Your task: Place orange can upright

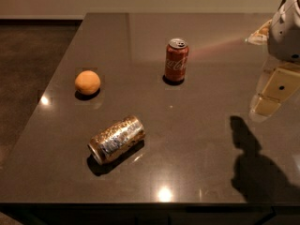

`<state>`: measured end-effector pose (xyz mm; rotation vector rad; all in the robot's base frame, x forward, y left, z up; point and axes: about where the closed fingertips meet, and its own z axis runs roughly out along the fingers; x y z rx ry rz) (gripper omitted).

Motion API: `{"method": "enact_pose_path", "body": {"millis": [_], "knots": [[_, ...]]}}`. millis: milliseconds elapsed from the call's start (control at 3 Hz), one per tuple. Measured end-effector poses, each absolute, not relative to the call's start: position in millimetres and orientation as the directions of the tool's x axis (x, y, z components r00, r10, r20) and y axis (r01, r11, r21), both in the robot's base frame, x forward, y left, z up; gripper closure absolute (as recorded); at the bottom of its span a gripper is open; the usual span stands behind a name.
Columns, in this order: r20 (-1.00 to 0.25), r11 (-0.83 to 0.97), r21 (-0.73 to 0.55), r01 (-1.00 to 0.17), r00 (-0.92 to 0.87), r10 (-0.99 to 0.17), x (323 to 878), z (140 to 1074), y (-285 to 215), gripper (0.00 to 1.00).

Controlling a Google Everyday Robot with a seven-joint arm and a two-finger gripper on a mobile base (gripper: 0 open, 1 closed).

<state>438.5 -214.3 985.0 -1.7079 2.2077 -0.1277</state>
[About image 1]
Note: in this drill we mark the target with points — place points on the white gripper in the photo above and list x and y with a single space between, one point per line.
285 37

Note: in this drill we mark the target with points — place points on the orange metallic soda can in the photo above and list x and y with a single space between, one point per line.
116 140

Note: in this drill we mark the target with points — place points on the red cola can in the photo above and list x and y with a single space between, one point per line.
176 60

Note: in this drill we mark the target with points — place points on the orange fruit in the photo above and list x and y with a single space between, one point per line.
87 82

